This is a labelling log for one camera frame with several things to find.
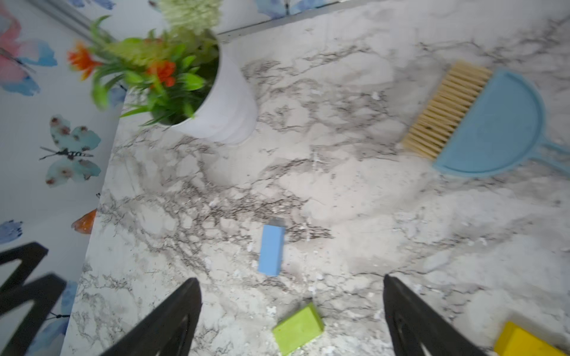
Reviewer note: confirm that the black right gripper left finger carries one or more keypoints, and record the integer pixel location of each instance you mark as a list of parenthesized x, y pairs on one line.
[(167, 330)]

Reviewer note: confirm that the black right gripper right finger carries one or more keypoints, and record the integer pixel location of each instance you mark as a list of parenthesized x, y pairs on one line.
[(416, 329)]

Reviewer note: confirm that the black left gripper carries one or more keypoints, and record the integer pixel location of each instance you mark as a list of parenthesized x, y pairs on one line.
[(42, 292)]

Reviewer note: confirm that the yellow block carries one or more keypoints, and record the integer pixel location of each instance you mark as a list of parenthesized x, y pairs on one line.
[(516, 341)]

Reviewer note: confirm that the green block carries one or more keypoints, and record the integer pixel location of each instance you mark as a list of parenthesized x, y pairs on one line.
[(299, 329)]

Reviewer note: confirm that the blue block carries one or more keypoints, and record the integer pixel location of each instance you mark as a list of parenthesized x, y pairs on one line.
[(271, 252)]

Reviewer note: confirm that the white pot with plant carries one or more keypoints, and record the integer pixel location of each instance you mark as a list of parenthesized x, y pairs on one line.
[(182, 79)]

